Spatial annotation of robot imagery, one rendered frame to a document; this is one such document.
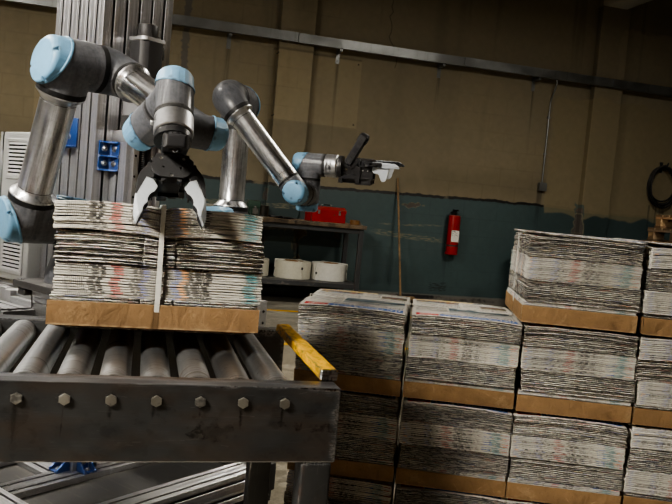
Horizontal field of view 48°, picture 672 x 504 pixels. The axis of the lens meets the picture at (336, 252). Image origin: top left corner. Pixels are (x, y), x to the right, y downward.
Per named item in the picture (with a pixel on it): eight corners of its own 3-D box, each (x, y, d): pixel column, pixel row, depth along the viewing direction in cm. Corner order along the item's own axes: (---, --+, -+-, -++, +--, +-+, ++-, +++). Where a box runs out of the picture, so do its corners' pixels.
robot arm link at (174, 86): (180, 95, 154) (203, 72, 149) (179, 138, 149) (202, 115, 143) (146, 79, 149) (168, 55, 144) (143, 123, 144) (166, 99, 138)
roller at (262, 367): (253, 351, 167) (255, 329, 166) (294, 412, 121) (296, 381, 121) (231, 350, 165) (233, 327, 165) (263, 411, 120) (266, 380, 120)
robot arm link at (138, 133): (169, 157, 160) (197, 131, 153) (122, 151, 152) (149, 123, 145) (161, 126, 162) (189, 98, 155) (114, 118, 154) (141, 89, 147)
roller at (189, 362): (200, 337, 163) (185, 321, 162) (221, 394, 118) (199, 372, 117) (183, 353, 163) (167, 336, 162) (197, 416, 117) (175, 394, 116)
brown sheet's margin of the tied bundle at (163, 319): (166, 322, 163) (168, 302, 164) (172, 329, 136) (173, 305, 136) (138, 320, 162) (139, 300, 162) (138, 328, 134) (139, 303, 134)
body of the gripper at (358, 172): (376, 183, 246) (340, 180, 249) (378, 157, 244) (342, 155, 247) (372, 186, 239) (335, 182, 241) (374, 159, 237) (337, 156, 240)
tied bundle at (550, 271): (503, 305, 228) (511, 230, 227) (602, 315, 225) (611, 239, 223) (519, 324, 191) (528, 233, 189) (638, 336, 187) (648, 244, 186)
